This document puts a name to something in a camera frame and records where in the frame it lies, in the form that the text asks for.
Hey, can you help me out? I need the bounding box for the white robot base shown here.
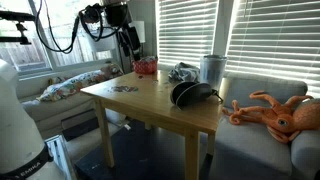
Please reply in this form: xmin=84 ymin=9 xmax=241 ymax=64
xmin=0 ymin=60 xmax=66 ymax=180

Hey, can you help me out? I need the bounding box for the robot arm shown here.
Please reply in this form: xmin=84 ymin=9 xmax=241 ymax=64
xmin=35 ymin=0 xmax=141 ymax=61

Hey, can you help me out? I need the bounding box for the red woven basket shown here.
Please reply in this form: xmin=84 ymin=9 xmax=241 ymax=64
xmin=133 ymin=57 xmax=157 ymax=74

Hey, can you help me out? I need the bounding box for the wooden table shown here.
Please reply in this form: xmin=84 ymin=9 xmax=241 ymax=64
xmin=81 ymin=70 xmax=223 ymax=180

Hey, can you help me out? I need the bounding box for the crumpled grey cloth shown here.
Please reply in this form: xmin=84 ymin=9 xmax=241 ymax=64
xmin=168 ymin=62 xmax=200 ymax=82

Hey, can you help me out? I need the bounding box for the clear plastic tumbler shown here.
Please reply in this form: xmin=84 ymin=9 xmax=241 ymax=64
xmin=200 ymin=55 xmax=227 ymax=90

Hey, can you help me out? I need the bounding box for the floral pillow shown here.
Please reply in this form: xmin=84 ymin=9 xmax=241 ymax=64
xmin=38 ymin=64 xmax=123 ymax=101

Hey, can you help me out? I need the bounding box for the grey sofa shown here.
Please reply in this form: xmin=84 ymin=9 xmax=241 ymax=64
xmin=23 ymin=73 xmax=307 ymax=180

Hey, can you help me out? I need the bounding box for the orange octopus plush toy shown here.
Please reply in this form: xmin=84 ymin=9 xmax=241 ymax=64
xmin=222 ymin=91 xmax=320 ymax=144

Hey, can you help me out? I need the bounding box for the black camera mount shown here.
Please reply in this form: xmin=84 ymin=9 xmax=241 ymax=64
xmin=0 ymin=10 xmax=35 ymax=45

